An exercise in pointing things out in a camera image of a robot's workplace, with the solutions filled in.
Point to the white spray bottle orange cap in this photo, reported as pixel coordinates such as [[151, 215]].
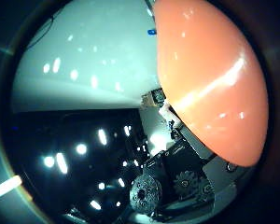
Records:
[[208, 77]]

